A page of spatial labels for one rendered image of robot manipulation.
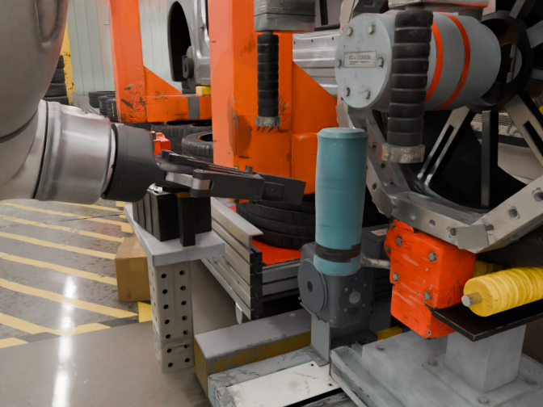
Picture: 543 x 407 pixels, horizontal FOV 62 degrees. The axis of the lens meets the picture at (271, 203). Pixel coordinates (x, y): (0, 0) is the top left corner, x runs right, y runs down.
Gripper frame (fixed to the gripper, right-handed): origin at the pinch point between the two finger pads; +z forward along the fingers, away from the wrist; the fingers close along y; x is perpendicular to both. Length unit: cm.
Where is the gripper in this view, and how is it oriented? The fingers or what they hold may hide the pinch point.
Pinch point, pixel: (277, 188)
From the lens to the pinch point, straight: 55.3
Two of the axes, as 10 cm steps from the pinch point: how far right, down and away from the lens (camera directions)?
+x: -2.3, 9.6, 1.5
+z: 8.3, 1.2, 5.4
